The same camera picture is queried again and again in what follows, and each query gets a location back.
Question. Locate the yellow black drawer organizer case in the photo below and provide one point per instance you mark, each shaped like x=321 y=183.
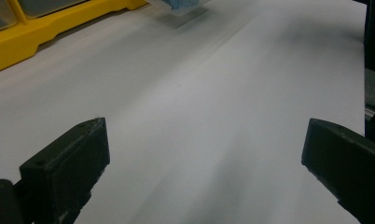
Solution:
x=27 y=34

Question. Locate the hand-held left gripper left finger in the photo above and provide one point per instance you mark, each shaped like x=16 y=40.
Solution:
x=67 y=168

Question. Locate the clear plastic drawer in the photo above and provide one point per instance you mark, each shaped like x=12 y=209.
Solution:
x=184 y=11

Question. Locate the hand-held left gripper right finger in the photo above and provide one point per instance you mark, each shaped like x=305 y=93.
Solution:
x=347 y=168

